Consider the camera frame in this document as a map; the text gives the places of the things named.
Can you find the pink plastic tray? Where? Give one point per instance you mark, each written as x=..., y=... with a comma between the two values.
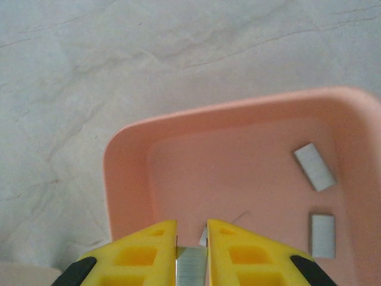
x=238, y=167

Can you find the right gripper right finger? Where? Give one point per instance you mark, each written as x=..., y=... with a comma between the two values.
x=253, y=262

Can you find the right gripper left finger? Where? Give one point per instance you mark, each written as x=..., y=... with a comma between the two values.
x=140, y=259

